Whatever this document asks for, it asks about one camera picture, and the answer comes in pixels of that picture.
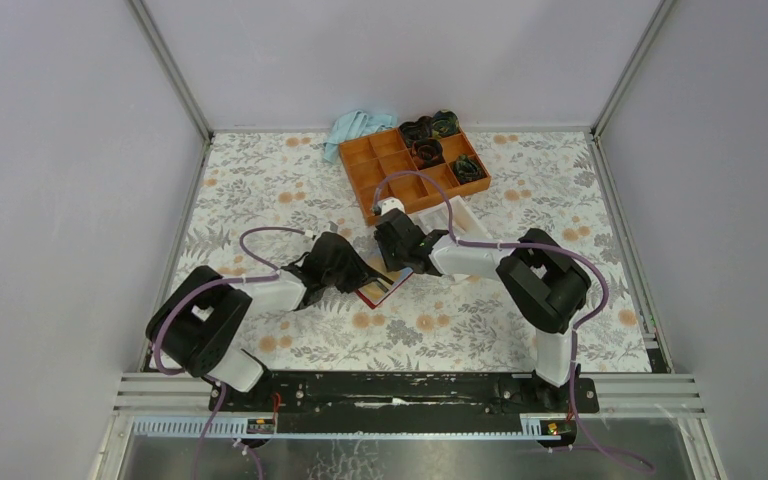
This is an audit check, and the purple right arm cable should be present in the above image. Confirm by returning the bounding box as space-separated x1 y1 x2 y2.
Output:
371 170 657 475

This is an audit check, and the rolled tie yellow green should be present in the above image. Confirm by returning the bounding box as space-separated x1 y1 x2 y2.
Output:
431 110 461 138

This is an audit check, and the rolled tie green pattern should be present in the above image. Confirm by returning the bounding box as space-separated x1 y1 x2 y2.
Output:
451 154 487 185

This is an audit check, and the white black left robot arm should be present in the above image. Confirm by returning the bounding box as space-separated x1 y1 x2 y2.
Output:
146 232 393 411

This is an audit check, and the rolled tie dark striped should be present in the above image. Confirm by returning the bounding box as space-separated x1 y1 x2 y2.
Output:
398 115 433 149

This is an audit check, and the gold credit card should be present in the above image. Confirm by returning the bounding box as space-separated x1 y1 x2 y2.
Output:
359 279 399 305

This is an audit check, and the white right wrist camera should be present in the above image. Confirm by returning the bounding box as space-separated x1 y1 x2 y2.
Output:
375 197 404 215

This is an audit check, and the floral patterned table mat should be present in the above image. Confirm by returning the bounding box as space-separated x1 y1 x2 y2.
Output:
175 132 650 372

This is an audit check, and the white card box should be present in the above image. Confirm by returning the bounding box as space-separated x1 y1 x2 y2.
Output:
417 195 495 280

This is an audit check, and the red leather card holder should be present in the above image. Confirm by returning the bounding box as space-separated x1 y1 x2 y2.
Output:
356 257 413 309

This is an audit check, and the rolled tie orange pattern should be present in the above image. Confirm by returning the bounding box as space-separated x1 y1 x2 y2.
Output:
410 138 445 170

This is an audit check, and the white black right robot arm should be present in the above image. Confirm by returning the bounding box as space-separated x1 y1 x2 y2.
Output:
374 210 592 412

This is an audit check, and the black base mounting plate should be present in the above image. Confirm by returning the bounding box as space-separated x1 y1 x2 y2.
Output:
209 370 600 434

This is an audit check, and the orange wooden compartment tray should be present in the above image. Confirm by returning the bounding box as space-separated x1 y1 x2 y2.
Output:
338 111 492 226

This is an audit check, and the light blue cloth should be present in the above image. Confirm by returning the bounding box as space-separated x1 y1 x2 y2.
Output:
323 110 398 164

